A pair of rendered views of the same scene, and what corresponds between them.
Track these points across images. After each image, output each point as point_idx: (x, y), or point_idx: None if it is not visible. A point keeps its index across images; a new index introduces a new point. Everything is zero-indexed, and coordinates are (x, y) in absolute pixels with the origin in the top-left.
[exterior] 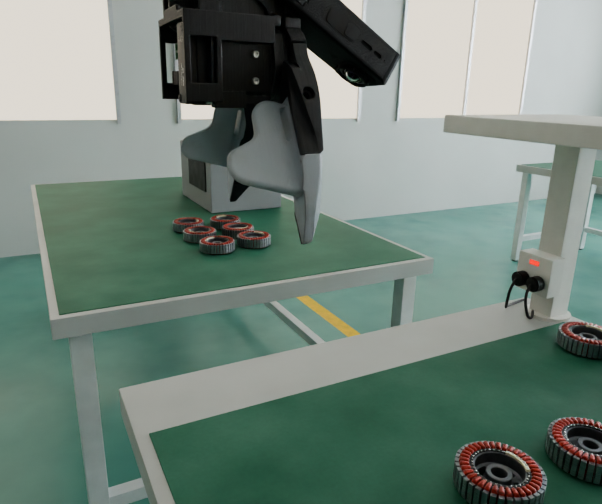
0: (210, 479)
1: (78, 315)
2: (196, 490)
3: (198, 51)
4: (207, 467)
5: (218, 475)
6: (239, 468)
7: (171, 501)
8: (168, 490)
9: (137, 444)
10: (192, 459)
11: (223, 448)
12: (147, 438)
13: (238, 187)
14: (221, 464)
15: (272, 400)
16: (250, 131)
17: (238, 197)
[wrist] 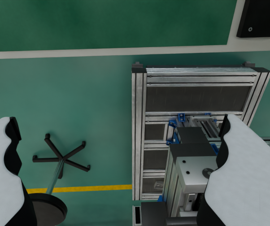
0: (44, 28)
1: None
2: (50, 37)
3: None
4: (33, 27)
5: (41, 23)
6: (37, 9)
7: (55, 50)
8: (47, 50)
9: (7, 58)
10: (25, 33)
11: (17, 12)
12: (2, 53)
13: (18, 129)
14: (32, 18)
15: None
16: (32, 206)
17: (15, 117)
